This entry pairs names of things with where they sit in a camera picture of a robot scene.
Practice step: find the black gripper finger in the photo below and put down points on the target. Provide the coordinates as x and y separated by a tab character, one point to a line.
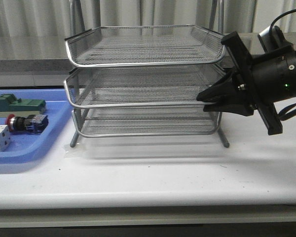
224	87
229	104

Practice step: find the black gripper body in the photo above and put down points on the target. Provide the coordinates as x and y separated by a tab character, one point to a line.
243	62

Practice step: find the mesh tray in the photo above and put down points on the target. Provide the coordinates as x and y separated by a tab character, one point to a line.
145	121
139	86
145	46

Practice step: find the red emergency stop button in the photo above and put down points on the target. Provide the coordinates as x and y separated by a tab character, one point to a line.
34	124

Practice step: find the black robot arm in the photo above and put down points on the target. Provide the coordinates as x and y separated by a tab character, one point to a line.
266	83

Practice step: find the clear tape patch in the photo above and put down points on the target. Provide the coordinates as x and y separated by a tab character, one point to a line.
78	151

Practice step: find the blue plastic tray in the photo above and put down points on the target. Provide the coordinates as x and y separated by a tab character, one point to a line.
25	147

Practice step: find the grey stone counter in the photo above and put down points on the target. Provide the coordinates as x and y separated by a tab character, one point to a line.
33	54

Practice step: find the green terminal block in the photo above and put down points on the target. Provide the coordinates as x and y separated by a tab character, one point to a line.
10	104

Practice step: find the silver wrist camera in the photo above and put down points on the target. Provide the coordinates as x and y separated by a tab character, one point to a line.
273	39

